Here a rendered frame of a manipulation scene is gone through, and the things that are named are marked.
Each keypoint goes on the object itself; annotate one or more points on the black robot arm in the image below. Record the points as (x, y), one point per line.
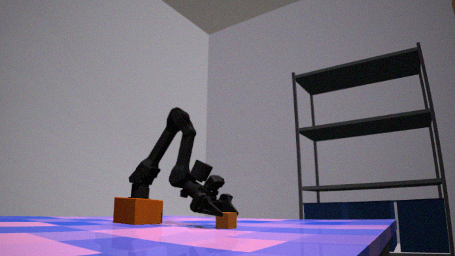
(147, 171)

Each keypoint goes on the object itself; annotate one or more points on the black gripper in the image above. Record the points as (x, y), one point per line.
(207, 203)

